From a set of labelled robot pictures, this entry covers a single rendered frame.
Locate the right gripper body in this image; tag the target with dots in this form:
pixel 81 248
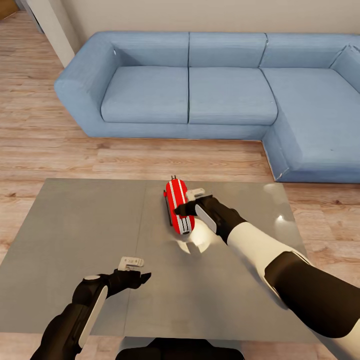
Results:
pixel 185 209

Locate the sofa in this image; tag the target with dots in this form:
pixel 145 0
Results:
pixel 296 93

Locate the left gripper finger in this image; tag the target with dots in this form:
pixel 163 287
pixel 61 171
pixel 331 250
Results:
pixel 144 278

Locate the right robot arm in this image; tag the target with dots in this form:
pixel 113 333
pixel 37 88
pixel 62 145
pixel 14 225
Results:
pixel 327 305

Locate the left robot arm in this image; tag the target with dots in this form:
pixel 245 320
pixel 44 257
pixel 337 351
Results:
pixel 67 333

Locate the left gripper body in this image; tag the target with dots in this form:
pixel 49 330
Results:
pixel 127 279

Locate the radio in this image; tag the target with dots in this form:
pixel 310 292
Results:
pixel 176 195

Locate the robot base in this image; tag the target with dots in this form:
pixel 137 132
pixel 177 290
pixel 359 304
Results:
pixel 160 348

